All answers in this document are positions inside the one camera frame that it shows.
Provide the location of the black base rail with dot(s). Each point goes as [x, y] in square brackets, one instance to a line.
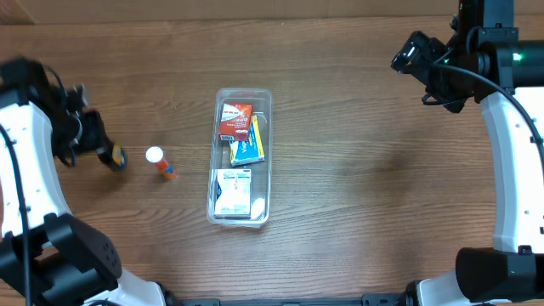
[371, 299]

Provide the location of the orange tube white cap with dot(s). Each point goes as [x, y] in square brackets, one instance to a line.
[156, 156]

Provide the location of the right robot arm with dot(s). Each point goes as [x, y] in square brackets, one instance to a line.
[511, 270]

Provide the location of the dark bottle white cap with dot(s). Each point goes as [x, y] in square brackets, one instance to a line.
[114, 157]

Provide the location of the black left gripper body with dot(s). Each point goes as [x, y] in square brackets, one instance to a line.
[97, 138]

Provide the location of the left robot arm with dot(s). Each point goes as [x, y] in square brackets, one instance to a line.
[48, 255]

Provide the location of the blue VapoDrops box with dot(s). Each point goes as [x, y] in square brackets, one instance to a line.
[249, 151]

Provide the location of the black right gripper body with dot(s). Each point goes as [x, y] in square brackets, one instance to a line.
[436, 81]

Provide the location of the red medicine box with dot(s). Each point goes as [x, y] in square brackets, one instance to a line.
[235, 122]

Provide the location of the white medicine box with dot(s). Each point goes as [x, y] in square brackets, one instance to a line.
[233, 193]

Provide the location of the clear plastic container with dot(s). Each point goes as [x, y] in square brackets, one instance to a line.
[262, 103]

